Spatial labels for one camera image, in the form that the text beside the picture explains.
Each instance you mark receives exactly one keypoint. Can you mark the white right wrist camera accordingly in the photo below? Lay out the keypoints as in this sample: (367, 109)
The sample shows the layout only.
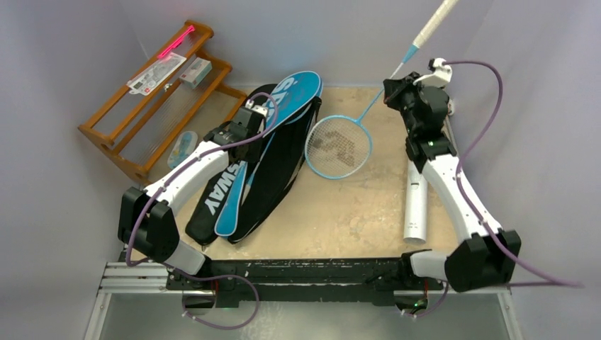
(440, 76)

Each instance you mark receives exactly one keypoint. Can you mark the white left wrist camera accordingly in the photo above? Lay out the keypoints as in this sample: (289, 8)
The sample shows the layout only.
(262, 110)

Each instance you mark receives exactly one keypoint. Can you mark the clear stationery packet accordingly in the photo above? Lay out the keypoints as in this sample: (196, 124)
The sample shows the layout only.
(148, 80)

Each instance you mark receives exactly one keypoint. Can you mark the blue racket cover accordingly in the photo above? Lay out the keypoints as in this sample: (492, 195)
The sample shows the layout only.
(283, 100)

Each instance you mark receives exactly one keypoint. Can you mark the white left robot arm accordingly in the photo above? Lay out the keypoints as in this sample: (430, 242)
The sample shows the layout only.
(147, 224)

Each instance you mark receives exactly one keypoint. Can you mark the light blue badminton racket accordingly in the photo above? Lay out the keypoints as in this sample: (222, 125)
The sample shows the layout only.
(339, 145)

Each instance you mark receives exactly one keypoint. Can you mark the small white box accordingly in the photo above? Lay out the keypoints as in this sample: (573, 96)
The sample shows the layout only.
(196, 72)

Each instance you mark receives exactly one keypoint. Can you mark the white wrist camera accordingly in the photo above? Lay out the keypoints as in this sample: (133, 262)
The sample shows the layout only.
(262, 110)
(440, 76)

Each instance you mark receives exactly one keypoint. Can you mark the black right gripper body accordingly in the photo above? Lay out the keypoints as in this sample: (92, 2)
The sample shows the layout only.
(397, 88)

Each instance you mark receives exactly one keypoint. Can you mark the wooden shelf rack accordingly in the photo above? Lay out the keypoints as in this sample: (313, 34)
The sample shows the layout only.
(134, 131)

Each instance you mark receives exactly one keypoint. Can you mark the blue white plastic packet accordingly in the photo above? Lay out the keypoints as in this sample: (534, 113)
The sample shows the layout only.
(184, 146)

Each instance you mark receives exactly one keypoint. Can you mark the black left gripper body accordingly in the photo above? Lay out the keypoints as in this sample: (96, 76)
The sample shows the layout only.
(252, 151)

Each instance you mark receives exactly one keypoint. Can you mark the black metal base frame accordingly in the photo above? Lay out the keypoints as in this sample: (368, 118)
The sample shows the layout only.
(379, 281)

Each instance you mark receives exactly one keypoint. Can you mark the black Crossway racket cover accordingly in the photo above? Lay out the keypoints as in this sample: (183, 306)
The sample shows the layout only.
(266, 183)

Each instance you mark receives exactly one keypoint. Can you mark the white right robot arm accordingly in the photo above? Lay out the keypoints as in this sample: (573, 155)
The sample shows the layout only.
(486, 253)

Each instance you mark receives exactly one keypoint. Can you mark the white shuttlecock tube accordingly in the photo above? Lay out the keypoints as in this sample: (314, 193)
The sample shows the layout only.
(415, 223)

